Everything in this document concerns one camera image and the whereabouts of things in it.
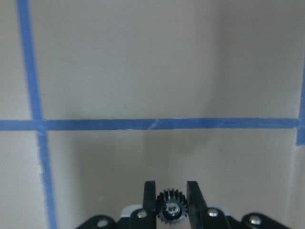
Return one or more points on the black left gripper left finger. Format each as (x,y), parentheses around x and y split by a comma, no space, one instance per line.
(145,217)

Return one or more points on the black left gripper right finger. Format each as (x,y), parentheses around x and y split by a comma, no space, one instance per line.
(200,215)

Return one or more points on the small black bearing gear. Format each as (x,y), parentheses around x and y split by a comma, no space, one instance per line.
(171,206)

